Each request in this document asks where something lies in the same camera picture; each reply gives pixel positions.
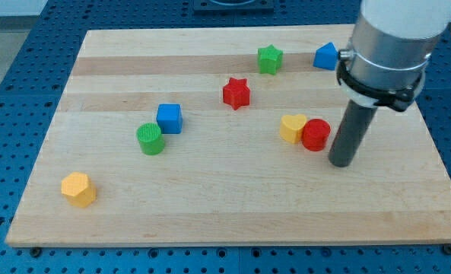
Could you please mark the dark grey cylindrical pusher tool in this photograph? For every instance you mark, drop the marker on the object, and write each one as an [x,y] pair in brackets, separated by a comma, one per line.
[350,133]

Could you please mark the yellow heart block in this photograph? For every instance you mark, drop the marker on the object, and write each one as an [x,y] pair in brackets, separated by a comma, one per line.
[291,127]

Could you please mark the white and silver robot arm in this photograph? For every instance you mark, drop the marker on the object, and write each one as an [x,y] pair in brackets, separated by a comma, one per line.
[384,63]

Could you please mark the red cylinder block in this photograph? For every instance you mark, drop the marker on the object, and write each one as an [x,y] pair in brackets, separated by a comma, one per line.
[315,134]

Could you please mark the blue pentagon block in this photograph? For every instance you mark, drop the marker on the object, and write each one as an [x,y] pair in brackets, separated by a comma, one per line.
[326,57]

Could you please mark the green star block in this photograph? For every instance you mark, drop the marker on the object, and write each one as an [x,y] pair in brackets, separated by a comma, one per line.
[269,59]

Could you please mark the red star block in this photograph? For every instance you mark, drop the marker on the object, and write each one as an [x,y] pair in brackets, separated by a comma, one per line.
[236,93]

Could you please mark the wooden board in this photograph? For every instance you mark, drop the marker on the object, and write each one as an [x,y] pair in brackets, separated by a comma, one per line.
[228,179]

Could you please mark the blue cube block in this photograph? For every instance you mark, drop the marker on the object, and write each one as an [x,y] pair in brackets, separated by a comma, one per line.
[170,118]

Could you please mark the green cylinder block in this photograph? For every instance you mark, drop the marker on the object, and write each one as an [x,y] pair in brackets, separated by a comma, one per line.
[150,139]

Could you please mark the yellow hexagon block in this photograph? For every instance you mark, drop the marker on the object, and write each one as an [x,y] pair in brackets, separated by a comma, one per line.
[78,189]

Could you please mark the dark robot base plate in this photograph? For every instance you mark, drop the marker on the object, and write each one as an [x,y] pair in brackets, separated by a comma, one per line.
[200,6]

